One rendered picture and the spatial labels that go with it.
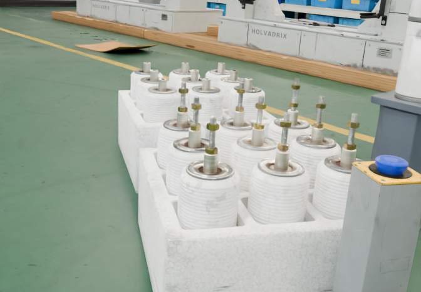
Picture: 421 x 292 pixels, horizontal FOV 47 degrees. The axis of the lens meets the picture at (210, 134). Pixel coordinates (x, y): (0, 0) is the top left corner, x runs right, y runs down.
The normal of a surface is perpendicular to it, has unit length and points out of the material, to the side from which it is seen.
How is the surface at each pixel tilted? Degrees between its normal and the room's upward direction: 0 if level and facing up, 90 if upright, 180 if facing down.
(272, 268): 90
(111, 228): 0
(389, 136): 90
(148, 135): 90
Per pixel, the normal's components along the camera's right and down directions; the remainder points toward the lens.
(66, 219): 0.06, -0.95
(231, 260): 0.24, 0.31
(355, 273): -0.97, 0.02
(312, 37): -0.73, 0.17
